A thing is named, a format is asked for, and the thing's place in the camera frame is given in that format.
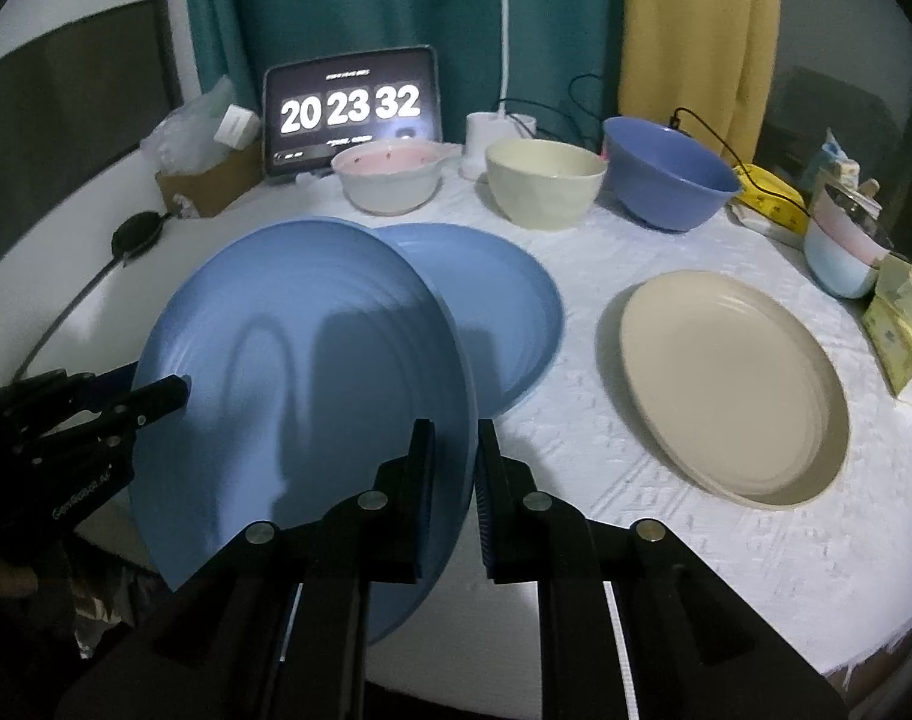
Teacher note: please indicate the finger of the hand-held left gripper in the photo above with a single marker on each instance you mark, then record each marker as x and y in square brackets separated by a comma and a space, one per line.
[160, 396]
[103, 379]

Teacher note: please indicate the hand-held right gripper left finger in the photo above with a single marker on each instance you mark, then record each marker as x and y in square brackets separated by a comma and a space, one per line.
[424, 480]

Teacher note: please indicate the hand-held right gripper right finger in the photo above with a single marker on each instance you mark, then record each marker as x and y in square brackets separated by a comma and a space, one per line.
[486, 510]

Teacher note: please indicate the blue ribbed plate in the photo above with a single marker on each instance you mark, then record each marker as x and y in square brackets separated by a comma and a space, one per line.
[501, 315]
[276, 390]

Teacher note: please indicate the beige plate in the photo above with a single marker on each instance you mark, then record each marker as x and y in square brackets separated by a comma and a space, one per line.
[726, 390]

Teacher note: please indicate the pink strawberry print bowl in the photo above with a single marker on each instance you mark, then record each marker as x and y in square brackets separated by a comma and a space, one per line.
[385, 191]

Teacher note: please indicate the cream bowl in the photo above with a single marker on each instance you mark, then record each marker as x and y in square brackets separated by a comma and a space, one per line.
[546, 202]

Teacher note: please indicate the clear plastic bag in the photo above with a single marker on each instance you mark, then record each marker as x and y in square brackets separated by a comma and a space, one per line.
[186, 127]

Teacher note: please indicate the small white box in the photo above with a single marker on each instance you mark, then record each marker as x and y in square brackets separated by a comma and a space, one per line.
[238, 127]

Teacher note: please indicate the white desk lamp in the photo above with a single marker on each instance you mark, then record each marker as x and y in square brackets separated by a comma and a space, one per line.
[480, 142]

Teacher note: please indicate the tablet showing clock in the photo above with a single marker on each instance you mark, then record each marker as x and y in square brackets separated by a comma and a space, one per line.
[351, 105]

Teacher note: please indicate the white paper packet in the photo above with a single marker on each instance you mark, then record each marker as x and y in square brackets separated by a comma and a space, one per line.
[771, 229]

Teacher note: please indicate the light blue bowl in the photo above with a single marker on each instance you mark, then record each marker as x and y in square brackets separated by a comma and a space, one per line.
[835, 270]

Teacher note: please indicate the yellow packet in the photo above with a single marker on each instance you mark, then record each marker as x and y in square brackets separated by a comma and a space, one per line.
[763, 187]

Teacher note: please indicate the yellow tissue box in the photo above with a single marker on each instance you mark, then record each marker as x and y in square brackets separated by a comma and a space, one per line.
[895, 352]

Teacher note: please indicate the teal curtain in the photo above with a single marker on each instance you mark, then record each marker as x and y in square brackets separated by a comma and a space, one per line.
[351, 0]

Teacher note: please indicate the pale pink bowl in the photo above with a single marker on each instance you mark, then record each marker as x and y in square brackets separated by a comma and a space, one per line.
[838, 236]

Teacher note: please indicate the yellow soft tissue pack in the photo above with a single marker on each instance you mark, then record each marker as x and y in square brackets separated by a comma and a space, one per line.
[906, 292]

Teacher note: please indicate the blue snack packet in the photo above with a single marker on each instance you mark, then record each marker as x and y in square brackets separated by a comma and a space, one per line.
[838, 157]

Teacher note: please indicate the yellow curtain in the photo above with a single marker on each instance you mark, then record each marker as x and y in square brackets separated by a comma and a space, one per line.
[688, 30]

